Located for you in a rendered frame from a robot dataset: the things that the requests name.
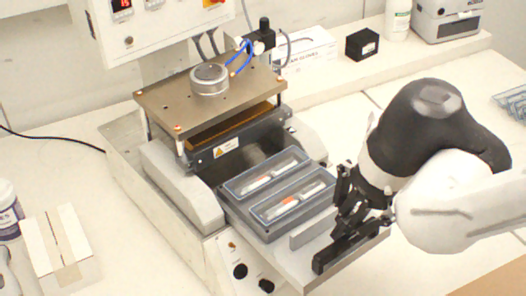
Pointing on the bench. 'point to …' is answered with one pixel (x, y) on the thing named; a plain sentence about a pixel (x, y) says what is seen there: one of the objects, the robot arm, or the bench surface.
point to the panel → (233, 247)
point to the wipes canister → (10, 214)
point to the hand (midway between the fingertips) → (343, 226)
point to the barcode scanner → (11, 284)
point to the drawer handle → (339, 248)
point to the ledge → (375, 63)
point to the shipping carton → (59, 251)
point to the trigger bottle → (397, 20)
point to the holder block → (269, 196)
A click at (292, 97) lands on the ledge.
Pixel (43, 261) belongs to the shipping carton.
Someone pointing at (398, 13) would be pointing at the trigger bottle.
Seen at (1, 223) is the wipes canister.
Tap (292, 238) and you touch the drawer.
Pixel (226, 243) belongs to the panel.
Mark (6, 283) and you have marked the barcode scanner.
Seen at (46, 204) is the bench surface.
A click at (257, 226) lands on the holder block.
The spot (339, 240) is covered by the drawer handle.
